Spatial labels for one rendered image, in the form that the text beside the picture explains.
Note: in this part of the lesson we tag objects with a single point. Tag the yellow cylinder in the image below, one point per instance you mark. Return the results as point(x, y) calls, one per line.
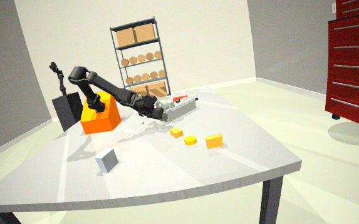
point(190, 140)

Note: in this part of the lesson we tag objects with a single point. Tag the yellow cube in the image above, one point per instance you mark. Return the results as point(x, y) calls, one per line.
point(176, 132)
point(214, 141)

